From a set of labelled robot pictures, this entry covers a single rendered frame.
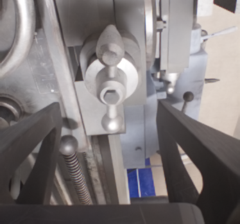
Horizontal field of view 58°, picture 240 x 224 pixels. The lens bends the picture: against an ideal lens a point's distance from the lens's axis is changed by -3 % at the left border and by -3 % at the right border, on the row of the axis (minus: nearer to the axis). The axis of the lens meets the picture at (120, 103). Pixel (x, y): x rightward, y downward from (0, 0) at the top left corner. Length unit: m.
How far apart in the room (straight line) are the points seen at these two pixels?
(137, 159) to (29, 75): 0.60
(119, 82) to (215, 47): 4.16
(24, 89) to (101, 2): 0.19
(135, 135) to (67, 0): 0.56
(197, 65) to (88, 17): 0.50
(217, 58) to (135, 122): 3.84
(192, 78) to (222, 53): 3.74
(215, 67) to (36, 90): 4.31
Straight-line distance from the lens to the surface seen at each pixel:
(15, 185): 0.50
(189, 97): 0.73
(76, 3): 0.32
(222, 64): 4.61
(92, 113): 0.40
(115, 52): 0.18
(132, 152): 0.85
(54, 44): 0.34
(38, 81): 0.39
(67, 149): 0.36
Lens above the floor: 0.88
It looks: 2 degrees down
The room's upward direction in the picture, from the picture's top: 85 degrees clockwise
